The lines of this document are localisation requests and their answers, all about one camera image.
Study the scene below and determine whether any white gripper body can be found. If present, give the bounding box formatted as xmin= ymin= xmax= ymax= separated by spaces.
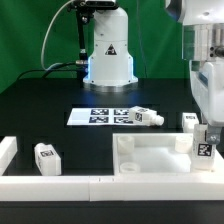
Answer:
xmin=190 ymin=59 xmax=224 ymax=127

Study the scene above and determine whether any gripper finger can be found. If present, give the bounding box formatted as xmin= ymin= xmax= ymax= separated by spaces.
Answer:
xmin=206 ymin=125 xmax=221 ymax=145

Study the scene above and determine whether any white square tabletop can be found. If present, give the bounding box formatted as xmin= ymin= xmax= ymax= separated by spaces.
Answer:
xmin=113 ymin=133 xmax=224 ymax=176

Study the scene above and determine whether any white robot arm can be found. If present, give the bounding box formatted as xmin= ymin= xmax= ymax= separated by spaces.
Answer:
xmin=84 ymin=0 xmax=224 ymax=144

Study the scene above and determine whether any white U-shaped fence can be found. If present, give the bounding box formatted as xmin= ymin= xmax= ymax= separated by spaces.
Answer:
xmin=0 ymin=137 xmax=224 ymax=201

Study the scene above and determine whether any AprilTag marker sheet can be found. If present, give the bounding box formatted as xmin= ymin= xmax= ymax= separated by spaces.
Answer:
xmin=67 ymin=108 xmax=133 ymax=126

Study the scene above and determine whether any black cable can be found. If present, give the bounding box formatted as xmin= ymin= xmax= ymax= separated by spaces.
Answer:
xmin=17 ymin=61 xmax=88 ymax=81

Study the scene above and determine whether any grey cable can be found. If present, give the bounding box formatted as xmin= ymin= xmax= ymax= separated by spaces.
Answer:
xmin=40 ymin=0 xmax=75 ymax=72

